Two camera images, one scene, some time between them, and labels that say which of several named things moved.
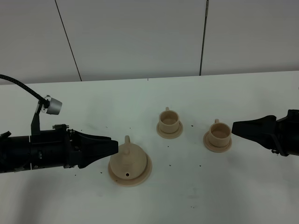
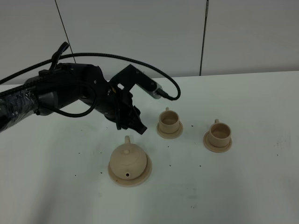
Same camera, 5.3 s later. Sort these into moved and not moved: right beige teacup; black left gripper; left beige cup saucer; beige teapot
Moved: black left gripper
Not moved: beige teapot; left beige cup saucer; right beige teacup
